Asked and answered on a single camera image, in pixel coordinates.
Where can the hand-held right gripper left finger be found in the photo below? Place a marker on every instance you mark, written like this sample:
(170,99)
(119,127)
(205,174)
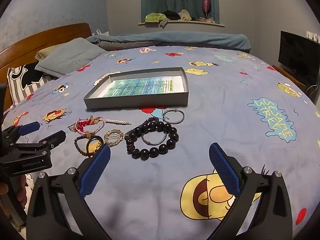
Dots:
(96,172)

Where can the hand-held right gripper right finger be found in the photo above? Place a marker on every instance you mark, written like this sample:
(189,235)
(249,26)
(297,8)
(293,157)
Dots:
(225,172)

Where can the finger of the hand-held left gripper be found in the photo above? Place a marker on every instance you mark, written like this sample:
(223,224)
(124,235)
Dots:
(28,127)
(53,137)

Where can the red gold brooch ornament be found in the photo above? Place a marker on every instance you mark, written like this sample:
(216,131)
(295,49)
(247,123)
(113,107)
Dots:
(82,123)

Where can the thin silver bangle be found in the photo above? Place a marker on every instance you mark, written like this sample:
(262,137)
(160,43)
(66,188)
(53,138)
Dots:
(145,141)
(183,116)

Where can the grey cardboard box tray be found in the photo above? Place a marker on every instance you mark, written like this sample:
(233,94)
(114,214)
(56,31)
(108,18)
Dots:
(135,103)

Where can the person's left hand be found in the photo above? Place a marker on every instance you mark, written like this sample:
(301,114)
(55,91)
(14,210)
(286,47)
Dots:
(22,190)

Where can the striped black white pillow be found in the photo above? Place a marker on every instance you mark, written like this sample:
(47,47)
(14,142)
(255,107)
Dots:
(17,87)

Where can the blue cartoon printed bedsheet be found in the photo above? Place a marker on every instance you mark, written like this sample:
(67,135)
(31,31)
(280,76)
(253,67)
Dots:
(225,130)

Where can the pearl hair clip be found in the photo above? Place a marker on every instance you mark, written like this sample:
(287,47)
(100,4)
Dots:
(116,121)

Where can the olive pillow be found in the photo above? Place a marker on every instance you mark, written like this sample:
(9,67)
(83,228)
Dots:
(46,51)

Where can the grey-blue pillow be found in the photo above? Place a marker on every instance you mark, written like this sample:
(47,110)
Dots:
(70,55)

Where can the blue-green printed paper sheet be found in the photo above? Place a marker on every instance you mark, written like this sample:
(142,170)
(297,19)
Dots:
(140,86)

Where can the wooden headboard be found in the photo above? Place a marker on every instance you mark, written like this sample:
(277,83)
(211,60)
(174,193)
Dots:
(62,31)

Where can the folded grey blanket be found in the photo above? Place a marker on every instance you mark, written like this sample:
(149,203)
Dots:
(117,45)

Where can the white plastic bag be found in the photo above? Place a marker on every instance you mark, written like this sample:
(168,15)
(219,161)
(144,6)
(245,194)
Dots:
(102,32)

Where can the wooden television stand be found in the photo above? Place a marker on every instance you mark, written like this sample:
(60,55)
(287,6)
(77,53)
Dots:
(287,73)

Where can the black flat television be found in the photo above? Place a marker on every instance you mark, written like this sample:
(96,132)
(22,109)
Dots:
(297,52)

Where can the folded blue blanket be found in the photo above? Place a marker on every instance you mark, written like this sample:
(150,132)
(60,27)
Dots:
(175,38)

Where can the window sill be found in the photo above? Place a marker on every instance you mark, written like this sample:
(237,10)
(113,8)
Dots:
(190,24)

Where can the pink cloth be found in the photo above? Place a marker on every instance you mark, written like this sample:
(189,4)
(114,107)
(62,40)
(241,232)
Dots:
(207,20)

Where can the green cloth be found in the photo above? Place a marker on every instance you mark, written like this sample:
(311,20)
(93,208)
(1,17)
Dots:
(155,17)

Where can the beige cloth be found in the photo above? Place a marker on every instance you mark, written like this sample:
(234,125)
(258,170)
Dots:
(185,15)

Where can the black cloth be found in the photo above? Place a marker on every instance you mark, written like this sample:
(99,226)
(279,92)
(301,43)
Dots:
(172,15)

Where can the white wall hooks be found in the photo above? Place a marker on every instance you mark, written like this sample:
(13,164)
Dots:
(313,36)

